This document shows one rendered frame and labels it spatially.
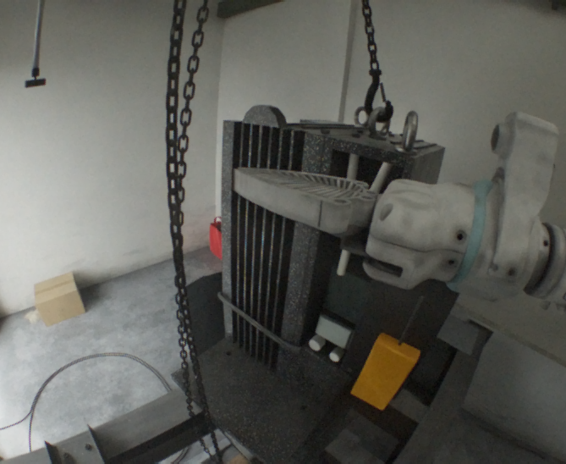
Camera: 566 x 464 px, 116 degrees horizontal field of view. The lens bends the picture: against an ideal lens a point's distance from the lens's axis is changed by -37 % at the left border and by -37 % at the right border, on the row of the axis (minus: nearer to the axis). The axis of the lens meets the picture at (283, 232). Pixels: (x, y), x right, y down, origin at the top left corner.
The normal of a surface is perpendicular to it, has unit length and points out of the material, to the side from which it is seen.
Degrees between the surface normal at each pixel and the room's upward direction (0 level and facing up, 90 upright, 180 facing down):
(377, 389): 90
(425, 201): 2
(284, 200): 88
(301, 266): 90
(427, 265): 92
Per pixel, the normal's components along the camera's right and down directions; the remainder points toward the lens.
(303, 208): -0.62, 0.28
